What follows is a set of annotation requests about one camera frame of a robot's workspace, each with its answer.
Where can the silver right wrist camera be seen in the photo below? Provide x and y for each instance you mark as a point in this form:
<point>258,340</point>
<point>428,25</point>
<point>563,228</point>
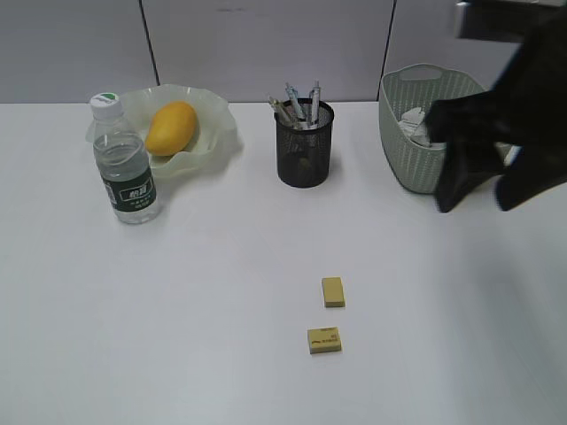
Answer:
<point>498,21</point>

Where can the beige white ballpoint pen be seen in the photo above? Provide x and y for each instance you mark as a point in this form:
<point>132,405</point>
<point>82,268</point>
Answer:
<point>281,112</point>

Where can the clear water bottle green label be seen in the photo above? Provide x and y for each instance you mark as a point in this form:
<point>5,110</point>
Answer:
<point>122,161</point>

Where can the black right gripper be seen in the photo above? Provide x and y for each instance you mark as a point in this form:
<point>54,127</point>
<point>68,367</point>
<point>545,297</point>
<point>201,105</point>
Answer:
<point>525,107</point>

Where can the black mesh pen holder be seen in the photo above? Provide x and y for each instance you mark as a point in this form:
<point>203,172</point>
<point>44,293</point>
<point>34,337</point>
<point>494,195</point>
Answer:
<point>314,144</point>

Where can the yellow eraser with red print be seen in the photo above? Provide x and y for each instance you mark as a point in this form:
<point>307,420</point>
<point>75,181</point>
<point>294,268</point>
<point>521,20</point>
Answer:
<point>324,340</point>

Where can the green woven plastic basket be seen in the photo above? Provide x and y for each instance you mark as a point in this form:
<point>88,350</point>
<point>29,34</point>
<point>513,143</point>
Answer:
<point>416,167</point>

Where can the grey white mechanical pen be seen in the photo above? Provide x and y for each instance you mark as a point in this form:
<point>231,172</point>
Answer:
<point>314,96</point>

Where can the white waste paper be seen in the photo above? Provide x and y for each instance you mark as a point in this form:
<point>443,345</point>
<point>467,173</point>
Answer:
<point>412,126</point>

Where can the pale green wavy glass plate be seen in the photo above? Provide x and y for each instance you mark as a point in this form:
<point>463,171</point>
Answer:
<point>213,123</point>

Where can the yellow mango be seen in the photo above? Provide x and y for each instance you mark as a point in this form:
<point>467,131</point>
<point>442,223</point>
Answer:
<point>171,129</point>

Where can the blue white ballpoint pen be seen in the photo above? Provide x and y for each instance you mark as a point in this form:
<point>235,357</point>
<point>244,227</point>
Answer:
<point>300,115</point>

